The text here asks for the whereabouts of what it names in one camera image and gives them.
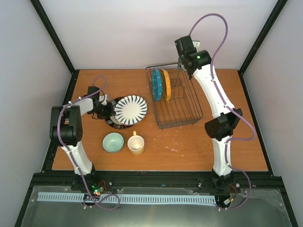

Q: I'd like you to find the purple cable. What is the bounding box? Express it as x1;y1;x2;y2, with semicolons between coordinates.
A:
189;13;258;211
57;75;121;210

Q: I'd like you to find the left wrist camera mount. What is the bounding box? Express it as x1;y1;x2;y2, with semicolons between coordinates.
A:
99;94;109;105

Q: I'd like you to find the cream yellow mug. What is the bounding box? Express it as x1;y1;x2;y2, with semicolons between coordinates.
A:
127;131;145;155

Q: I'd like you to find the light blue slotted cable duct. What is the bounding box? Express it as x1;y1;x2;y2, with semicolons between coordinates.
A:
37;192;216;206

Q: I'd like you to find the orange polka dot plate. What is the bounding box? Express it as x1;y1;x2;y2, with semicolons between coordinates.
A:
160;69;171;101

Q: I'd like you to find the right black frame post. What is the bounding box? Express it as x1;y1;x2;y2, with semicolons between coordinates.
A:
238;0;289;74

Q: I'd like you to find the black frame post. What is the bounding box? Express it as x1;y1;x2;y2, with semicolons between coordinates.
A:
238;0;289;74
29;0;78;76

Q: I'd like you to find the white blue striped plate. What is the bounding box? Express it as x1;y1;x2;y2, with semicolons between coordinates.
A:
114;95;148;126

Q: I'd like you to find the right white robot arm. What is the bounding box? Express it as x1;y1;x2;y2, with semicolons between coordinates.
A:
175;35;242;191

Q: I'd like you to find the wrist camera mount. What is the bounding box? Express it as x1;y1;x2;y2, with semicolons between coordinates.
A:
193;40;200;52
99;94;109;105

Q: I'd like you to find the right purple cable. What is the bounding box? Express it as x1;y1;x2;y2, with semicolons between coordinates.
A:
189;13;258;211

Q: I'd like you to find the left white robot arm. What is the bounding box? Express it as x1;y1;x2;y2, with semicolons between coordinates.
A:
49;86;116;191

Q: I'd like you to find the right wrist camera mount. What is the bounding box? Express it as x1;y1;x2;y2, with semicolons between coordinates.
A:
193;40;200;52

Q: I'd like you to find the teal polka dot plate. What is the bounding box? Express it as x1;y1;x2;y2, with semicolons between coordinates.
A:
152;68;162;101

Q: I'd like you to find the light green ceramic bowl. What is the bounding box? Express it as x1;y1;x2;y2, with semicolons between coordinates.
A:
102;132;124;153

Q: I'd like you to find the black aluminium frame base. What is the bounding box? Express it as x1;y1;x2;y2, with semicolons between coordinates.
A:
15;143;298;227

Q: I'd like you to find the black bottom plate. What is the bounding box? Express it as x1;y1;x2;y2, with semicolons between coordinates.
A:
105;97;133;130

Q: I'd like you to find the dark wire dish rack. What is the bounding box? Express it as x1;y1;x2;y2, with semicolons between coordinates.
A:
145;63;203;129

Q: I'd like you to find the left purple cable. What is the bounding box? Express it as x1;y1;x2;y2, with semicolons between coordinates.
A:
57;75;121;210

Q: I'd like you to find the left black frame post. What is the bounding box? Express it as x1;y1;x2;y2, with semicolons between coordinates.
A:
29;0;78;76

